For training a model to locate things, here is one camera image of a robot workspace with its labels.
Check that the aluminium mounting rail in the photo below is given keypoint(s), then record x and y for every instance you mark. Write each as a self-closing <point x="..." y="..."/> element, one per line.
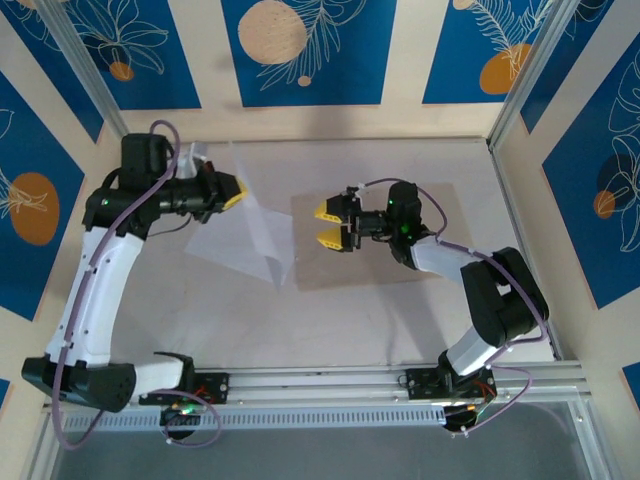
<point x="320" y="385"/>

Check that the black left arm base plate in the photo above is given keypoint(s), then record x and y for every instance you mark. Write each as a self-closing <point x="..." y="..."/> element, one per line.
<point x="222" y="382"/>

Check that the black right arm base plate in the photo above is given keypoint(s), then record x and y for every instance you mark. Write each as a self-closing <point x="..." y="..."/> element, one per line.
<point x="420" y="385"/>

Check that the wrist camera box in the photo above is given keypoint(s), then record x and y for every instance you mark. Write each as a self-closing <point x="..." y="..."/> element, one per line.
<point x="352" y="191"/>
<point x="192" y="160"/>

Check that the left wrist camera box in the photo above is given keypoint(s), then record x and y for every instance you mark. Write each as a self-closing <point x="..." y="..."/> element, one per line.
<point x="192" y="160"/>

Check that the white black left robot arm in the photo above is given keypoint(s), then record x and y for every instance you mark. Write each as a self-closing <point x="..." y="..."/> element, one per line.
<point x="95" y="300"/>

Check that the aluminium frame post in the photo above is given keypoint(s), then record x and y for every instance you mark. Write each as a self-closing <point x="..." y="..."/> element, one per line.
<point x="530" y="65"/>
<point x="80" y="55"/>

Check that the grey glossy panel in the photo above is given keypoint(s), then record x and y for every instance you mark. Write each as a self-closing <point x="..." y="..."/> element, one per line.
<point x="325" y="455"/>

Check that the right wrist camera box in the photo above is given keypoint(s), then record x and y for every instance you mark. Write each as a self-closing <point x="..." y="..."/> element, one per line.
<point x="352" y="191"/>

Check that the aluminium table side rail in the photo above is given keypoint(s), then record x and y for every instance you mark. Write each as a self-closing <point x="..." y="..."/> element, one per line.
<point x="517" y="220"/>

